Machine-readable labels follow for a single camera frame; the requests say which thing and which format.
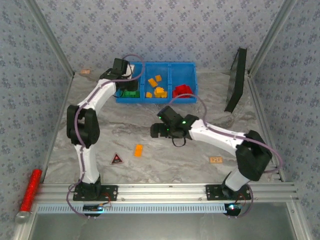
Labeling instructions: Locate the red glitter tube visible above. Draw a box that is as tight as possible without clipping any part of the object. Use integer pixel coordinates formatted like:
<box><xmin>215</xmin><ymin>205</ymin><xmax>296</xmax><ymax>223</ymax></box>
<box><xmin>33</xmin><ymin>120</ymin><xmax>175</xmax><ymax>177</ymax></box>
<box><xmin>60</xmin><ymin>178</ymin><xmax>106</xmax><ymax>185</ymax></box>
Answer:
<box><xmin>15</xmin><ymin>169</ymin><xmax>43</xmax><ymax>224</ymax></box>

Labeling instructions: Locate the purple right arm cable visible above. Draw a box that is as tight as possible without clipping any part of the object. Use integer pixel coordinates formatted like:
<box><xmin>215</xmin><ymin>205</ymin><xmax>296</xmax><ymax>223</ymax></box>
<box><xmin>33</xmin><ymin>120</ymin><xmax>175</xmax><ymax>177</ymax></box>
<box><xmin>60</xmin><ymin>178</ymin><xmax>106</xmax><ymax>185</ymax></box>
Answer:
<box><xmin>168</xmin><ymin>93</ymin><xmax>283</xmax><ymax>220</ymax></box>

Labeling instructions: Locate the black mesh panel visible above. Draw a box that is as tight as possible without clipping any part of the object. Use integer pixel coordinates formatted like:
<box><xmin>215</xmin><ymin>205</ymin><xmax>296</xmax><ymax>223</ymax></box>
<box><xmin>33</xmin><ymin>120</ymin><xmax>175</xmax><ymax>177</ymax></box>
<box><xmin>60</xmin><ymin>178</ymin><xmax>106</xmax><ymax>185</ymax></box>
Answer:
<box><xmin>224</xmin><ymin>47</ymin><xmax>248</xmax><ymax>113</ymax></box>

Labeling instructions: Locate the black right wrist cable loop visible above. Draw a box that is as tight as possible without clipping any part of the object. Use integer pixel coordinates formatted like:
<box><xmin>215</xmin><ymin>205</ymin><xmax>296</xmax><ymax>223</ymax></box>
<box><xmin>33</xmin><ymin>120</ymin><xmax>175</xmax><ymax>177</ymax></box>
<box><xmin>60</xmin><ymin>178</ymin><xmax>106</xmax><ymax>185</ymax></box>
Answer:
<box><xmin>171</xmin><ymin>136</ymin><xmax>187</xmax><ymax>148</ymax></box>

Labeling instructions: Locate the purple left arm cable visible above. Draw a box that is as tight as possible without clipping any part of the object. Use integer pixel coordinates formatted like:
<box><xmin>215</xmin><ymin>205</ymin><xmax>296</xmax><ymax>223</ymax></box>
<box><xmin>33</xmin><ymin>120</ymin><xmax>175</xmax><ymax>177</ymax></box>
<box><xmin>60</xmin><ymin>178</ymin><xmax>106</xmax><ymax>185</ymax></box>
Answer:
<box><xmin>66</xmin><ymin>53</ymin><xmax>146</xmax><ymax>220</ymax></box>

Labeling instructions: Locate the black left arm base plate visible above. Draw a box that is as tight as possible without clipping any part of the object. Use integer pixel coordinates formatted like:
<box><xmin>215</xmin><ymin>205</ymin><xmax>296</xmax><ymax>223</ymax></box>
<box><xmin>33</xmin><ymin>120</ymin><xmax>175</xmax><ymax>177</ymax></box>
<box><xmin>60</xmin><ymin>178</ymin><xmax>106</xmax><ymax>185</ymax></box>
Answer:
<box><xmin>72</xmin><ymin>185</ymin><xmax>118</xmax><ymax>202</ymax></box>

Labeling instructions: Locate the blue three-compartment bin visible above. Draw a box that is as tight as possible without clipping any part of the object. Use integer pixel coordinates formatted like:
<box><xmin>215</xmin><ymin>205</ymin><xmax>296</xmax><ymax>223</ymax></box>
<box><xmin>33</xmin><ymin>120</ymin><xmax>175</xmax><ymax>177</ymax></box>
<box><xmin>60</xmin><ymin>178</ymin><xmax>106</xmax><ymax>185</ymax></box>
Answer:
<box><xmin>115</xmin><ymin>61</ymin><xmax>199</xmax><ymax>104</ymax></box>

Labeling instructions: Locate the aluminium front rail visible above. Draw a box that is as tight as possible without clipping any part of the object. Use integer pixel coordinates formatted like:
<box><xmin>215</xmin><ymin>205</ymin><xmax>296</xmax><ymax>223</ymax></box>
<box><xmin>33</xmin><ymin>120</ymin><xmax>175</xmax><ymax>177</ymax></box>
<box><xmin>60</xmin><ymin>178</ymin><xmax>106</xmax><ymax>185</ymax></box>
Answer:
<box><xmin>37</xmin><ymin>182</ymin><xmax>300</xmax><ymax>204</ymax></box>

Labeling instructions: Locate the black red triangular tag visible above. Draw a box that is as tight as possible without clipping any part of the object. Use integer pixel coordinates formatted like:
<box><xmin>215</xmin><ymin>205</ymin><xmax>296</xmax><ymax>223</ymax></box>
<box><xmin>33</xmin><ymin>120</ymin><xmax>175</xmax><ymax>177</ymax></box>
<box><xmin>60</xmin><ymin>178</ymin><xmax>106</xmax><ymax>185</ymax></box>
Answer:
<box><xmin>110</xmin><ymin>152</ymin><xmax>125</xmax><ymax>166</ymax></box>

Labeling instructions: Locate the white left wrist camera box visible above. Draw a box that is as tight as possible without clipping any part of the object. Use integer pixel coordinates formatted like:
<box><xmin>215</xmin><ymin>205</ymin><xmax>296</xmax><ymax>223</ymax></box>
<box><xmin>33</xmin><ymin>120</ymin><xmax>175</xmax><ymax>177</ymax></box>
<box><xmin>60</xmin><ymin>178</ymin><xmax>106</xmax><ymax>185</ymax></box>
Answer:
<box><xmin>125</xmin><ymin>64</ymin><xmax>136</xmax><ymax>79</ymax></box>

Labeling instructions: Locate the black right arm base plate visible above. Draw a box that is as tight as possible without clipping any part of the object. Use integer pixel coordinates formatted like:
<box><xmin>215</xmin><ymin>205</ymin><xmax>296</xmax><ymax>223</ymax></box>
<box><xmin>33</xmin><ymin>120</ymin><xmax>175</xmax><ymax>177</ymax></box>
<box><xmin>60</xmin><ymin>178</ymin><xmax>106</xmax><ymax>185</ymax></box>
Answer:
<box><xmin>205</xmin><ymin>184</ymin><xmax>252</xmax><ymax>201</ymax></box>

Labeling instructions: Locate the aluminium side rail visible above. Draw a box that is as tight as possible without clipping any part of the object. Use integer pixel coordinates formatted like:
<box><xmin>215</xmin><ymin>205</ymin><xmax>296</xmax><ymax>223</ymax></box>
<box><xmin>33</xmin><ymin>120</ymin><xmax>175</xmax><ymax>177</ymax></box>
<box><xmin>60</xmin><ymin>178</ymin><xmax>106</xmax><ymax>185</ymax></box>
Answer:
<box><xmin>247</xmin><ymin>74</ymin><xmax>286</xmax><ymax>181</ymax></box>

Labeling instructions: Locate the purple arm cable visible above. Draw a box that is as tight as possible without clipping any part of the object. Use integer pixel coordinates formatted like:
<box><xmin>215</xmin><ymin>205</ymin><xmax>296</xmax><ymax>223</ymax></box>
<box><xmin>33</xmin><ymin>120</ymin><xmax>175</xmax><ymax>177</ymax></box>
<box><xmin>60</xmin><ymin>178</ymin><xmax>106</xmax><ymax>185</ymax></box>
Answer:
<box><xmin>168</xmin><ymin>93</ymin><xmax>283</xmax><ymax>220</ymax></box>
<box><xmin>66</xmin><ymin>53</ymin><xmax>146</xmax><ymax>220</ymax></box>

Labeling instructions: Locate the aluminium frame post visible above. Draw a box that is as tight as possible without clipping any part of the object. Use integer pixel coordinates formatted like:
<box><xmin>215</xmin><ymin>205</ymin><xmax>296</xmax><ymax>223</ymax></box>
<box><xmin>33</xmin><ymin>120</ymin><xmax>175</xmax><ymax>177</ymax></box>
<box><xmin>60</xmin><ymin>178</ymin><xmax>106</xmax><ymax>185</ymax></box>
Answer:
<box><xmin>23</xmin><ymin>0</ymin><xmax>76</xmax><ymax>77</ymax></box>
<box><xmin>246</xmin><ymin>0</ymin><xmax>299</xmax><ymax>77</ymax></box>

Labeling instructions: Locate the grey slotted cable duct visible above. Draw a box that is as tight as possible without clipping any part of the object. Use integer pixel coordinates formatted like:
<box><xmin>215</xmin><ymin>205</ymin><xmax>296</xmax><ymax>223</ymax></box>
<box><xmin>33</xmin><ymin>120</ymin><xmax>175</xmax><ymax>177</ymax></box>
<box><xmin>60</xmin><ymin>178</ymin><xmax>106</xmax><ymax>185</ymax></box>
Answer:
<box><xmin>36</xmin><ymin>202</ymin><xmax>230</xmax><ymax>214</ymax></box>

